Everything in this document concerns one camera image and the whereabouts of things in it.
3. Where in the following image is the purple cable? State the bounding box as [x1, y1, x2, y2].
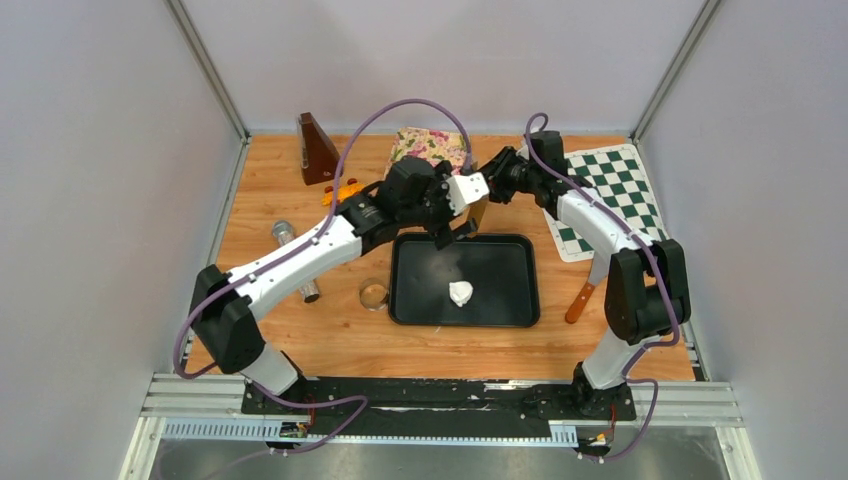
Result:
[172, 99, 473, 458]
[524, 112, 682, 463]

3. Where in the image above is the orange toy car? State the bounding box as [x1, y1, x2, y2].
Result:
[321, 178, 365, 206]

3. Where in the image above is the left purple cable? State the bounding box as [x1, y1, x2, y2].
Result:
[172, 99, 473, 458]

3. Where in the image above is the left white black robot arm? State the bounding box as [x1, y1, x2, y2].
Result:
[188, 156, 489, 413]

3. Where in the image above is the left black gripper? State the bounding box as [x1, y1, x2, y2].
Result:
[399, 162, 478, 250]

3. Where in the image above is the black baking tray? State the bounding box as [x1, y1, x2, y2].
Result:
[388, 233, 541, 328]

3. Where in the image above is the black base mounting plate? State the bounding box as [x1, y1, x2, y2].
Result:
[282, 377, 636, 438]

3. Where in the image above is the wooden handled metal scraper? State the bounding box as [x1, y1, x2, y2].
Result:
[564, 253, 609, 324]

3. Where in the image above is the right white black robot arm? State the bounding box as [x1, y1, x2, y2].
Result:
[481, 130, 691, 418]

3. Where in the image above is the silver glitter tube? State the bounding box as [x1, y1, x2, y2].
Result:
[271, 220, 321, 305]

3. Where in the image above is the brown wooden metronome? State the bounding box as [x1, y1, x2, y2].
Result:
[297, 112, 340, 186]

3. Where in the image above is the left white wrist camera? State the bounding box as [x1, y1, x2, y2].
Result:
[446, 172, 489, 217]

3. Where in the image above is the green white chess mat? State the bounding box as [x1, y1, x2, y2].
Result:
[545, 144, 668, 263]

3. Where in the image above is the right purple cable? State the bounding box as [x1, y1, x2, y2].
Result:
[524, 112, 682, 463]

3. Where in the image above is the aluminium frame rail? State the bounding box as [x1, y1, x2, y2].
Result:
[120, 374, 760, 479]

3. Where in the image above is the floral rectangular tray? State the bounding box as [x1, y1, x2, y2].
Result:
[386, 127, 467, 174]

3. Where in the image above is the round metal cutter ring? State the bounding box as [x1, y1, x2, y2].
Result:
[358, 278, 391, 312]

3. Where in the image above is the wooden pastry roller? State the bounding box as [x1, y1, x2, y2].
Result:
[467, 196, 489, 231]

